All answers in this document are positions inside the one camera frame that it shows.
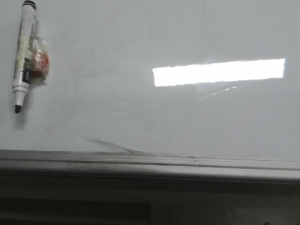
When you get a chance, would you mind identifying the red magnet taped to marker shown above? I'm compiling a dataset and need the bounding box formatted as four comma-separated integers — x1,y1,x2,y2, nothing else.
30,37,50,85

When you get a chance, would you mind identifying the white whiteboard surface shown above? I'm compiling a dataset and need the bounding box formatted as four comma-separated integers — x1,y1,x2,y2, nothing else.
0,0,300,159

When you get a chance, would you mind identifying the grey aluminium whiteboard frame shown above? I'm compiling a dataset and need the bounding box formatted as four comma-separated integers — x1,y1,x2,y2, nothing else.
0,150,300,184

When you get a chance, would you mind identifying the white black whiteboard marker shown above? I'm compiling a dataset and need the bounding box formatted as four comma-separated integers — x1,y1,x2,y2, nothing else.
12,0,37,113

